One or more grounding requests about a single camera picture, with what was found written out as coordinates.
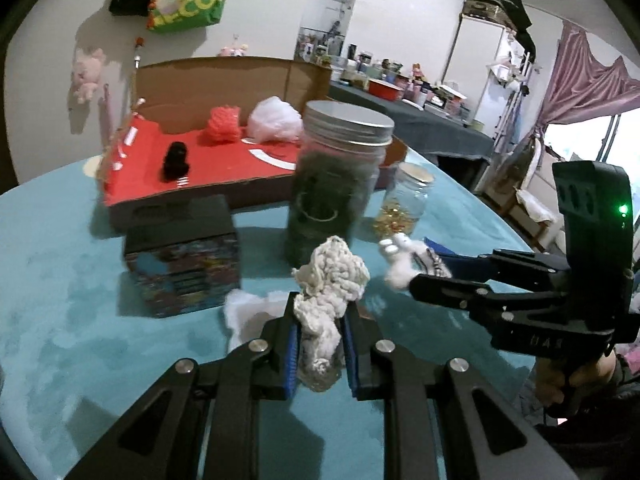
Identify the white cloth scrunchie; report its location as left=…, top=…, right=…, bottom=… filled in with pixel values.
left=222, top=287, right=291, bottom=351

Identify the wall mirror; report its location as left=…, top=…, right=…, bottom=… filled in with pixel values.
left=292, top=0, right=367, bottom=68

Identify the pink curtain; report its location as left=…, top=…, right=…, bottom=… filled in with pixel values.
left=520, top=20, right=640, bottom=171

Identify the row of cosmetics bottles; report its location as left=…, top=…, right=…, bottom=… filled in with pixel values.
left=295, top=30, right=486, bottom=126

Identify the white mesh bath pouf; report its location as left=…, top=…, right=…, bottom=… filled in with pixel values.
left=248, top=96, right=303, bottom=145

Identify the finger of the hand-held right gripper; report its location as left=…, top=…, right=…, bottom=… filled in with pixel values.
left=409, top=272, right=508, bottom=323
left=424, top=237, right=568, bottom=283

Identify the black crocheted scrunchie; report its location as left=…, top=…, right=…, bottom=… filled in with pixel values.
left=159, top=141, right=192, bottom=183

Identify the cardboard box red lining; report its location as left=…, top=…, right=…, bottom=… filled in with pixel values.
left=97, top=56, right=408, bottom=233

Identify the person's right hand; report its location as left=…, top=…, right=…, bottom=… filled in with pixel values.
left=535, top=349, right=618, bottom=411

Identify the plush toy with slipper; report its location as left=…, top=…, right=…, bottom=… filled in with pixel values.
left=378, top=232, right=443, bottom=291

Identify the beige crocheted scrunchie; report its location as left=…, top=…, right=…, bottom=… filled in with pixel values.
left=291, top=235, right=371, bottom=393

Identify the colourful printed tin box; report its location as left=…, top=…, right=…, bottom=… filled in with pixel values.
left=124, top=195, right=242, bottom=318

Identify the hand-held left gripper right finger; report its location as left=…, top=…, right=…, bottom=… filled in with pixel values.
left=340, top=305, right=581, bottom=480

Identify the makeup brush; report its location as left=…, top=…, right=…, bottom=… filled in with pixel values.
left=131, top=35, right=146, bottom=111

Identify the large glass jar metal lid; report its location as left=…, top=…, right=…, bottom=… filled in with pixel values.
left=285, top=101, right=396, bottom=268

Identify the small jar of gold clips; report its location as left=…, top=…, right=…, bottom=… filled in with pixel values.
left=372, top=162, right=435, bottom=238

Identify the white wardrobe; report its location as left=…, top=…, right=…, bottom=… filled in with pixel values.
left=452, top=0, right=538, bottom=131

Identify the coral crocheted scrunchie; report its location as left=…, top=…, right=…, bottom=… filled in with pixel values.
left=200, top=105, right=243, bottom=147

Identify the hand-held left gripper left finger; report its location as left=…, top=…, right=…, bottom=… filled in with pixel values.
left=65, top=290, right=301, bottom=480

